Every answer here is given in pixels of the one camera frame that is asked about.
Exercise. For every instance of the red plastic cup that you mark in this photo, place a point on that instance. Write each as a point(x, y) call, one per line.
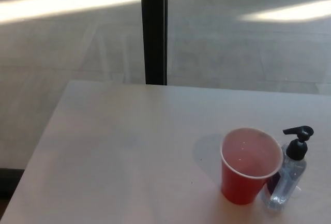
point(239, 185)

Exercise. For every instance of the black window frame post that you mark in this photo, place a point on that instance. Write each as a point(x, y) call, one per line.
point(154, 27)

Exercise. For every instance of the clear soap bottle black pump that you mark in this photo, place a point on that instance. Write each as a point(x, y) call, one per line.
point(287, 175)

